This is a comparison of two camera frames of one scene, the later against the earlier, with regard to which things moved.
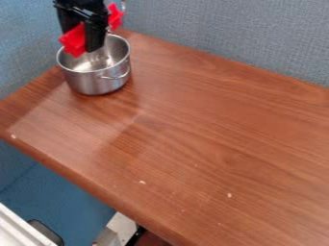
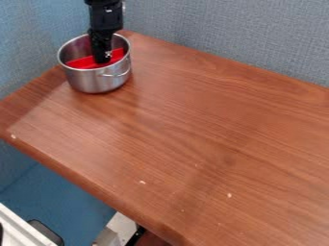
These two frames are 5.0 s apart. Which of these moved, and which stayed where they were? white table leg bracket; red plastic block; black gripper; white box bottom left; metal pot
Moved: red plastic block; black gripper
Stayed: white box bottom left; white table leg bracket; metal pot
